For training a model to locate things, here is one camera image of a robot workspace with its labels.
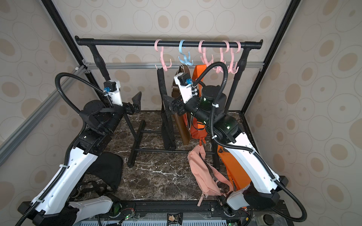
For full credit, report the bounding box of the brown leather bag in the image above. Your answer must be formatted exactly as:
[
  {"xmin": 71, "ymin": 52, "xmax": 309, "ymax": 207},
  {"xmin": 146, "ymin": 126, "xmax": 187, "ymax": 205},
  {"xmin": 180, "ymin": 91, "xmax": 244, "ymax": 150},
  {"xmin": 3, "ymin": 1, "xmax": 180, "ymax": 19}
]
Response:
[{"xmin": 171, "ymin": 65, "xmax": 191, "ymax": 146}]

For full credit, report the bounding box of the red-orange waist bag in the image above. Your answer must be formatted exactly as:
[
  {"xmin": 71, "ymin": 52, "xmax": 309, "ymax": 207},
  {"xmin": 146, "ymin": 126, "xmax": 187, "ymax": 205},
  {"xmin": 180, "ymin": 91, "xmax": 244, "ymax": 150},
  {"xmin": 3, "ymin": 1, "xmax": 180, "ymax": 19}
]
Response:
[{"xmin": 190, "ymin": 65, "xmax": 207, "ymax": 145}]

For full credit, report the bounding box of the black bag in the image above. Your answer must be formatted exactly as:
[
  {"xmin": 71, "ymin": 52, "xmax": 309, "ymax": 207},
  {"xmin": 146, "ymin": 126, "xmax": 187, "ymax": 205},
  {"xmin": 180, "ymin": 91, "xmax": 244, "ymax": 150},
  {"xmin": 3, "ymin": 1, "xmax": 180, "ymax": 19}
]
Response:
[
  {"xmin": 68, "ymin": 152, "xmax": 123, "ymax": 202},
  {"xmin": 157, "ymin": 68, "xmax": 176, "ymax": 151}
]

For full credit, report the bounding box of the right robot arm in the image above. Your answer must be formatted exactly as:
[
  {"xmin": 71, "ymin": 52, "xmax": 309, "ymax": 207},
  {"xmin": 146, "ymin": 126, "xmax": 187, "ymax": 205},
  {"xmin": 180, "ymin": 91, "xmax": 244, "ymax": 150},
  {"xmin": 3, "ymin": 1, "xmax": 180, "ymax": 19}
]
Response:
[{"xmin": 163, "ymin": 62, "xmax": 307, "ymax": 222}]

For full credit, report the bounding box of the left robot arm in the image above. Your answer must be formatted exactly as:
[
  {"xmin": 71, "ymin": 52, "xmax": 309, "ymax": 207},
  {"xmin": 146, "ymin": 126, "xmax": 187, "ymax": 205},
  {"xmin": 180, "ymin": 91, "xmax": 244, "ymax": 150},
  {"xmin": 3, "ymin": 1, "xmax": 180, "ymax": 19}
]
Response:
[{"xmin": 16, "ymin": 73, "xmax": 142, "ymax": 226}]

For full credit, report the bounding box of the leftmost pink hook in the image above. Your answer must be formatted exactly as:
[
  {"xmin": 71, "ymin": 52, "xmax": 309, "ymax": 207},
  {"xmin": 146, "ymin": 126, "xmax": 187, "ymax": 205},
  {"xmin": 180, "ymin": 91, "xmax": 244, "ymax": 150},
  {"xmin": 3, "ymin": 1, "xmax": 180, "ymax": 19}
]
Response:
[{"xmin": 154, "ymin": 39, "xmax": 172, "ymax": 72}]

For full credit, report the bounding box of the pink hook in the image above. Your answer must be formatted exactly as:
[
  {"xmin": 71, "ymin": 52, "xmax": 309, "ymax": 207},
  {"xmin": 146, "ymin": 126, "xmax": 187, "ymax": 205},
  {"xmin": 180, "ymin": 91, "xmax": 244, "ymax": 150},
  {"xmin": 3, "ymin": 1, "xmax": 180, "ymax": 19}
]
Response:
[
  {"xmin": 154, "ymin": 39, "xmax": 172, "ymax": 72},
  {"xmin": 228, "ymin": 41, "xmax": 241, "ymax": 74},
  {"xmin": 198, "ymin": 40, "xmax": 214, "ymax": 66},
  {"xmin": 216, "ymin": 40, "xmax": 230, "ymax": 73}
]

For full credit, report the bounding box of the light blue hook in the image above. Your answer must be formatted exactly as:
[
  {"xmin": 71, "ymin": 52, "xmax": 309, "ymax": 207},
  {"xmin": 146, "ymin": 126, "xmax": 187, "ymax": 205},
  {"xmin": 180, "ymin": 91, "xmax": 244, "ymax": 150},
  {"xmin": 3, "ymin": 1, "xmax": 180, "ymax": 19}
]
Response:
[{"xmin": 178, "ymin": 40, "xmax": 194, "ymax": 66}]

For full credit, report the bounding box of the middle pink hook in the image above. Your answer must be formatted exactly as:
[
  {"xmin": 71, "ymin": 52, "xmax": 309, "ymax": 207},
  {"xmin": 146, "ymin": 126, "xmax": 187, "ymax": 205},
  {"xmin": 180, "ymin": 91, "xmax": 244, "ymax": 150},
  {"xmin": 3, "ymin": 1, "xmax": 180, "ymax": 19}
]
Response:
[{"xmin": 198, "ymin": 40, "xmax": 214, "ymax": 66}]

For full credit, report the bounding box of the rightmost pink hook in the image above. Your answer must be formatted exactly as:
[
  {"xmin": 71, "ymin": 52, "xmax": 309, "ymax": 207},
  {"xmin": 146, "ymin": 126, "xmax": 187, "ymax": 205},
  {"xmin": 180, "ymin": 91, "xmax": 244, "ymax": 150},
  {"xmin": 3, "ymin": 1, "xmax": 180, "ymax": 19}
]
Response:
[{"xmin": 228, "ymin": 41, "xmax": 241, "ymax": 74}]

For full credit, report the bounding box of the pink bag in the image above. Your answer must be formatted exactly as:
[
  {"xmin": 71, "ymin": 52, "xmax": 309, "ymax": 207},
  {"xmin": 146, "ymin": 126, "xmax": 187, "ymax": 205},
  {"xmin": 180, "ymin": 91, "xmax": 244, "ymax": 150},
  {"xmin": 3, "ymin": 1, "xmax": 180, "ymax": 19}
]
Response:
[{"xmin": 188, "ymin": 145, "xmax": 234, "ymax": 207}]

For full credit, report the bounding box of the bright orange bag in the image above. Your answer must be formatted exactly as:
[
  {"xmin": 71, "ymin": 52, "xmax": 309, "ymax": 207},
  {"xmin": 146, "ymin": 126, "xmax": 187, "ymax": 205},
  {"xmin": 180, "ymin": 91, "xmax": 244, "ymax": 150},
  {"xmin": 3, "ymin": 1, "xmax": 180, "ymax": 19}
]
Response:
[{"xmin": 217, "ymin": 145, "xmax": 251, "ymax": 191}]

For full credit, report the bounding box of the black clothes rack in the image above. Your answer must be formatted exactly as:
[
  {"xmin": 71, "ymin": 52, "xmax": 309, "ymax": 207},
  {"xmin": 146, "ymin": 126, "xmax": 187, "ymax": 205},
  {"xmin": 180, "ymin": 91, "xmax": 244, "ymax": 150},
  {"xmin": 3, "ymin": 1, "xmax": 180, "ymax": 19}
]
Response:
[{"xmin": 75, "ymin": 36, "xmax": 265, "ymax": 170}]

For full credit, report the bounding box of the small snack packet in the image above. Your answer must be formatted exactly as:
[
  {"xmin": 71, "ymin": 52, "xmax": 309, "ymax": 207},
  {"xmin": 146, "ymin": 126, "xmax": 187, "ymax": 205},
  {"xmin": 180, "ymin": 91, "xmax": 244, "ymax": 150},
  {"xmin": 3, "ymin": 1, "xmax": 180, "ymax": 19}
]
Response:
[{"xmin": 167, "ymin": 212, "xmax": 183, "ymax": 226}]

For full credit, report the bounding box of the black round cap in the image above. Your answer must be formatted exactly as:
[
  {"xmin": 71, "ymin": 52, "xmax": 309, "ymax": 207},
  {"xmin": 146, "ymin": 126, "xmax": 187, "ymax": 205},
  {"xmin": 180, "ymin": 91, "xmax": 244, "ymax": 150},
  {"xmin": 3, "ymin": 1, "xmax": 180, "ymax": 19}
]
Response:
[{"xmin": 261, "ymin": 214, "xmax": 275, "ymax": 226}]

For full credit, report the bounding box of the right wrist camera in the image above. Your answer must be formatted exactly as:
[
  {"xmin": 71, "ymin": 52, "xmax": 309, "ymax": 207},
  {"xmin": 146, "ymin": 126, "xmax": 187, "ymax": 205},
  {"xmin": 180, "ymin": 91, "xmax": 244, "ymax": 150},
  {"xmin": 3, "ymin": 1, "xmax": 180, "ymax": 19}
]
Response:
[{"xmin": 174, "ymin": 73, "xmax": 197, "ymax": 104}]

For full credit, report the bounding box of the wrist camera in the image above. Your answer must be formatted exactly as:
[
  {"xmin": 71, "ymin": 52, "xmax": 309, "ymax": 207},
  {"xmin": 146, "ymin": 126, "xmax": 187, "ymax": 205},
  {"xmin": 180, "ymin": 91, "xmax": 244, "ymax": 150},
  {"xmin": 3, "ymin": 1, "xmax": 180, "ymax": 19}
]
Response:
[
  {"xmin": 104, "ymin": 80, "xmax": 123, "ymax": 106},
  {"xmin": 174, "ymin": 73, "xmax": 197, "ymax": 104}
]

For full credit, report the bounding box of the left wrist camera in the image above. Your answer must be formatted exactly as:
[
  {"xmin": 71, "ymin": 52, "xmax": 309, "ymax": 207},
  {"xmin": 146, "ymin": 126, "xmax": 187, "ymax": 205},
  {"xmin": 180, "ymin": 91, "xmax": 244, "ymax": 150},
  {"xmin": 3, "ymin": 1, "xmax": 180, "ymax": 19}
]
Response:
[{"xmin": 104, "ymin": 80, "xmax": 123, "ymax": 106}]

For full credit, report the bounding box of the black base frame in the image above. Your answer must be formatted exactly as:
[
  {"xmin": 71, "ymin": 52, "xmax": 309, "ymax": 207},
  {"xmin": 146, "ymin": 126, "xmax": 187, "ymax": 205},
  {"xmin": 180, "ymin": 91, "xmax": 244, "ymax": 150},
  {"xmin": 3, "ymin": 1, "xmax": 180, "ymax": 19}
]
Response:
[{"xmin": 49, "ymin": 199, "xmax": 295, "ymax": 226}]

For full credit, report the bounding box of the aluminium rail left wall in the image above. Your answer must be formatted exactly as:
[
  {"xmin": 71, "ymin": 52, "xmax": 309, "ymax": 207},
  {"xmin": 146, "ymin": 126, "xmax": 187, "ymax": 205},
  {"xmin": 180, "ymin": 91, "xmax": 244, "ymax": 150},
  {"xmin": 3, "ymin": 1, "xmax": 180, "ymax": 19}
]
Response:
[{"xmin": 0, "ymin": 65, "xmax": 86, "ymax": 167}]

